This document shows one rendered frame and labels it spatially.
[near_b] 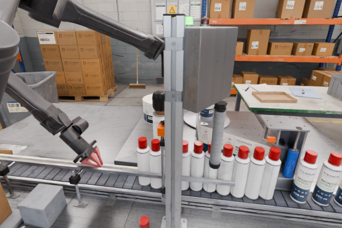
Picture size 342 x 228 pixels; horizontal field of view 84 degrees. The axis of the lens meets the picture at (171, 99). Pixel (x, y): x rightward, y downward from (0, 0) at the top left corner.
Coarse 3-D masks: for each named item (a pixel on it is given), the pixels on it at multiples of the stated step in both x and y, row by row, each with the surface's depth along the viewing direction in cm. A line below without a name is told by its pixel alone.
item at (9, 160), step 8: (0, 160) 79; (8, 160) 79; (16, 160) 78; (24, 160) 78; (72, 168) 75; (80, 168) 75; (88, 168) 74; (96, 168) 74; (104, 168) 74; (144, 176) 72; (152, 176) 71; (160, 176) 70; (184, 176) 70; (224, 184) 68; (232, 184) 67
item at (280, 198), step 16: (16, 176) 82; (32, 176) 81; (48, 176) 81; (64, 176) 81; (80, 176) 81; (96, 176) 81; (112, 176) 81; (128, 176) 81; (160, 192) 74; (192, 192) 73; (288, 192) 73; (304, 208) 67; (320, 208) 67; (336, 208) 67
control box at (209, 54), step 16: (192, 32) 39; (208, 32) 40; (224, 32) 44; (192, 48) 40; (208, 48) 41; (224, 48) 46; (192, 64) 41; (208, 64) 43; (224, 64) 48; (192, 80) 43; (208, 80) 44; (224, 80) 51; (192, 96) 44; (208, 96) 46; (224, 96) 53
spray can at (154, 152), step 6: (156, 144) 68; (150, 150) 71; (156, 150) 69; (150, 156) 70; (156, 156) 69; (150, 162) 71; (156, 162) 70; (150, 168) 73; (156, 168) 71; (156, 180) 73; (156, 186) 74
